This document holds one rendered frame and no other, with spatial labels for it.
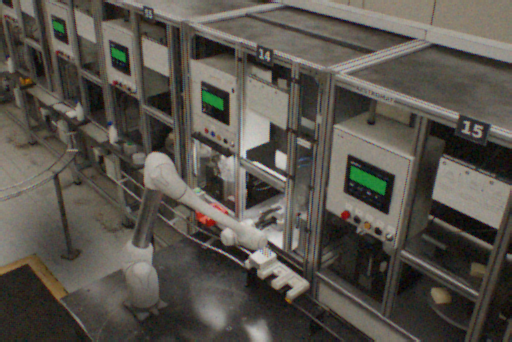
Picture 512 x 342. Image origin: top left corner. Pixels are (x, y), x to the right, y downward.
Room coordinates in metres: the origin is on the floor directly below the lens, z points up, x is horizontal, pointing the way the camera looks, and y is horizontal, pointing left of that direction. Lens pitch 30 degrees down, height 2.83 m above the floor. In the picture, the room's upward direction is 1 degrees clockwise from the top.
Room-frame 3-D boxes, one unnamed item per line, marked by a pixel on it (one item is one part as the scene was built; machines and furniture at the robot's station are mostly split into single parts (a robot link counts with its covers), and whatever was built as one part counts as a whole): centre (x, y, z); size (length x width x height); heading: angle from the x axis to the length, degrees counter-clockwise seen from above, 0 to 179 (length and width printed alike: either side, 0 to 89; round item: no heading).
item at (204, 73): (2.95, 0.17, 1.60); 0.42 x 0.29 x 0.46; 43
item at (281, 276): (2.26, -0.13, 0.84); 0.36 x 0.14 x 0.10; 43
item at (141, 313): (2.17, 0.59, 0.71); 0.22 x 0.18 x 0.06; 43
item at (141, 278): (2.20, 0.60, 0.85); 0.18 x 0.16 x 0.22; 24
